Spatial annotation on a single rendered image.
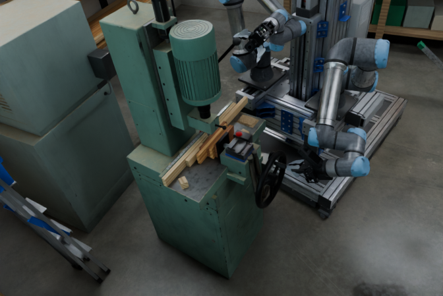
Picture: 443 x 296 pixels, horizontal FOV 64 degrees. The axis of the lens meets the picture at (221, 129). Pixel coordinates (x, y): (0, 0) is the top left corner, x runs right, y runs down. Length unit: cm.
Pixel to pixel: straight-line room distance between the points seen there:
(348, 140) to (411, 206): 138
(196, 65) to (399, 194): 189
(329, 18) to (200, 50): 92
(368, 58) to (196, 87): 70
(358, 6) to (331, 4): 27
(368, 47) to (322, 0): 56
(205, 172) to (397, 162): 178
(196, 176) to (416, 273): 148
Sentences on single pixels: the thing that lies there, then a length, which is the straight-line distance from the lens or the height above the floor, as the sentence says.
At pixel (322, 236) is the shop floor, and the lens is 248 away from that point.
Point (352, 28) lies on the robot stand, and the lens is 231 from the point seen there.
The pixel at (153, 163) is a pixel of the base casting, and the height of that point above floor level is 80.
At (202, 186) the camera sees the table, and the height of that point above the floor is 90.
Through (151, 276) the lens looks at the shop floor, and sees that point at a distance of 242.
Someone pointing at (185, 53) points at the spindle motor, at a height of 145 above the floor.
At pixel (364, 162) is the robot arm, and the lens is 142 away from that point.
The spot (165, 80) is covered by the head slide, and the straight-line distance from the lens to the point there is 155.
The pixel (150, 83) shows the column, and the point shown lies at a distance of 156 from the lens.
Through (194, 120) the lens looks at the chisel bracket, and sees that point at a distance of 165.
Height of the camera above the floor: 210
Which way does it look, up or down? 42 degrees down
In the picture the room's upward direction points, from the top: 7 degrees counter-clockwise
